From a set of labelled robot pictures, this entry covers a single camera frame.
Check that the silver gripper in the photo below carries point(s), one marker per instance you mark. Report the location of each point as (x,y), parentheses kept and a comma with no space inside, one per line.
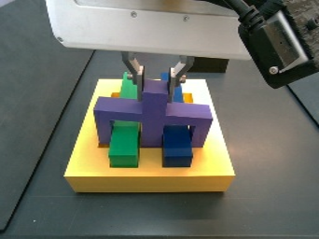
(180,27)

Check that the purple three-legged block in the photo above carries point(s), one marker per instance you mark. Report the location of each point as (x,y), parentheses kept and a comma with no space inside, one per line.
(155,113)

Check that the yellow slotted board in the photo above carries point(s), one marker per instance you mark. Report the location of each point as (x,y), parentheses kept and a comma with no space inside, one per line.
(89,174)

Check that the green long bar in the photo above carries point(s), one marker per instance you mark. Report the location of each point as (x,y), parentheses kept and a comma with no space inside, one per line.
(123,152)

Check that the blue long bar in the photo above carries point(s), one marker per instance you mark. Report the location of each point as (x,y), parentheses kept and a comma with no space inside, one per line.
(176,146)

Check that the black angled bracket holder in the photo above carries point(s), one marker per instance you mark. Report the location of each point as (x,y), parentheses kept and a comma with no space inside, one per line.
(210,65)

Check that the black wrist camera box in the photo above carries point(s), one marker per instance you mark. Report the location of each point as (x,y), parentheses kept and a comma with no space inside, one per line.
(275,48)

